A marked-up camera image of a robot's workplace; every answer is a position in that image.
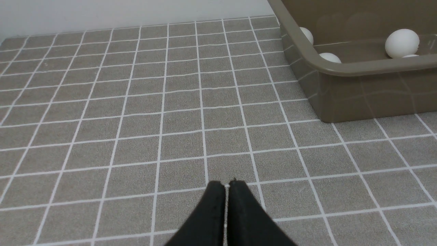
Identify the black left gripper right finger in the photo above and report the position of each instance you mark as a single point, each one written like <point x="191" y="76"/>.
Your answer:
<point x="247" y="222"/>

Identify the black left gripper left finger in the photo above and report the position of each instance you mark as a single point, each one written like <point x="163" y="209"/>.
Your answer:
<point x="205" y="225"/>

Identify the olive plastic bin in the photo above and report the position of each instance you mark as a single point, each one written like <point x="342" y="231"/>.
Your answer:
<point x="368" y="83"/>

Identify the white ping-pong ball with mark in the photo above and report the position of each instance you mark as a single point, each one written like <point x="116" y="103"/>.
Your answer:
<point x="402" y="43"/>

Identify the grey checkered tablecloth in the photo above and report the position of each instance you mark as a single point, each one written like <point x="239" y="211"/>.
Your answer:
<point x="109" y="138"/>

